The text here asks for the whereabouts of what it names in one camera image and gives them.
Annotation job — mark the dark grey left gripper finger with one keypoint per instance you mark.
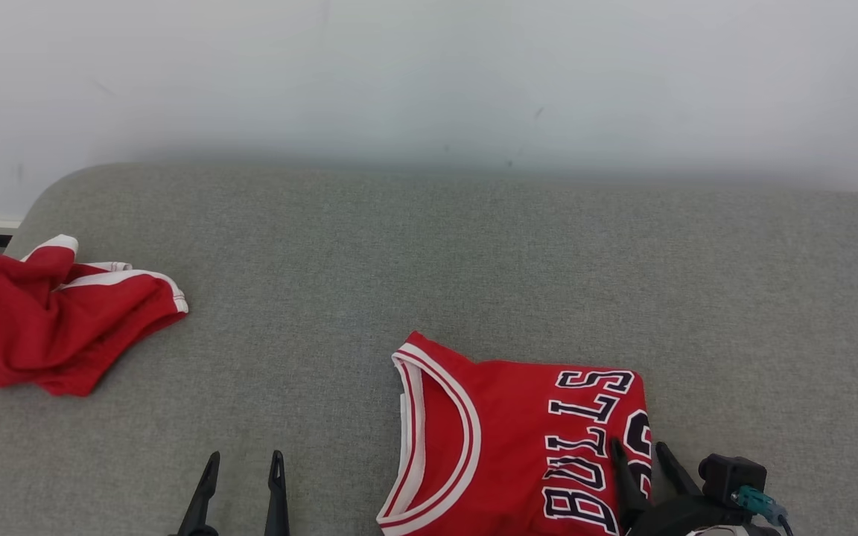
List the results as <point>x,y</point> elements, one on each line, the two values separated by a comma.
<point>199,502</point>
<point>277,499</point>

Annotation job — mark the grey fabric sofa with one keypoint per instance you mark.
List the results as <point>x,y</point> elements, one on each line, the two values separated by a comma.
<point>474,260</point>

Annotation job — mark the red white Bulls jersey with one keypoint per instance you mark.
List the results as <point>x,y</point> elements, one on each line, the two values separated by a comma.
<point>503,447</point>

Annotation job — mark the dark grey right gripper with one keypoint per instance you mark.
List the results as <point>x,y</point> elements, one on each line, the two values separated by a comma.
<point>686,517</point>

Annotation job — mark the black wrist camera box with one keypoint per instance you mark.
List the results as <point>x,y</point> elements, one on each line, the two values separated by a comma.
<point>731,476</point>

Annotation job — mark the red shorts with white stripes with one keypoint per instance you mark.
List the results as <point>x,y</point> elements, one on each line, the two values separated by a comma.
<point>49,327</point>

